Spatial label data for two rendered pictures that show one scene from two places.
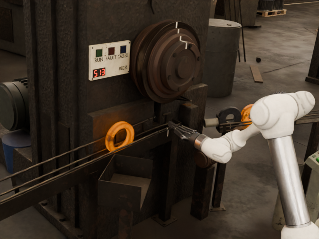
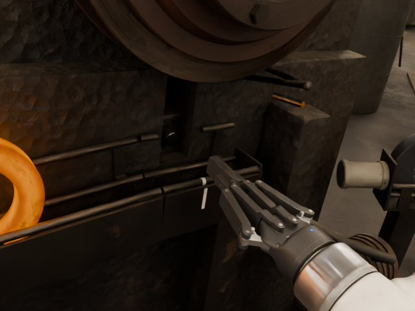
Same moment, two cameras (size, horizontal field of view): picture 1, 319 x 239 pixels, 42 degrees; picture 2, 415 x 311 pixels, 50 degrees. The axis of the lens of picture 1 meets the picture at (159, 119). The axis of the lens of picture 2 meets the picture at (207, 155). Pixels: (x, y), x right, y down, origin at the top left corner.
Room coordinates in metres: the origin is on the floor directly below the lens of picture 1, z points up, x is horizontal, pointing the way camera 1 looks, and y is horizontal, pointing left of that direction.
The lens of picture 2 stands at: (1.65, -0.14, 1.08)
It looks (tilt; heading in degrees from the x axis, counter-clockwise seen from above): 27 degrees down; 8
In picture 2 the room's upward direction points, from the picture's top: 9 degrees clockwise
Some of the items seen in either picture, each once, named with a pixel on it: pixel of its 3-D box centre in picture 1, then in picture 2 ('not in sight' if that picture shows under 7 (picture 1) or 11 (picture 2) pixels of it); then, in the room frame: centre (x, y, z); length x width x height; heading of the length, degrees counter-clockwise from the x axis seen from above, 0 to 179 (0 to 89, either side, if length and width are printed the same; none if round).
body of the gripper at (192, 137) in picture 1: (192, 137); (292, 242); (2.14, -0.20, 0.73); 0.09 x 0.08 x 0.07; 46
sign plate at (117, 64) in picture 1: (109, 59); not in sight; (2.12, 0.28, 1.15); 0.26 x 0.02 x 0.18; 136
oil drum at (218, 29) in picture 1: (213, 56); (356, 44); (5.18, -0.63, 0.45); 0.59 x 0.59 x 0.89
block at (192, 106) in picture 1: (187, 121); (286, 161); (2.47, -0.18, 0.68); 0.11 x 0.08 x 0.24; 46
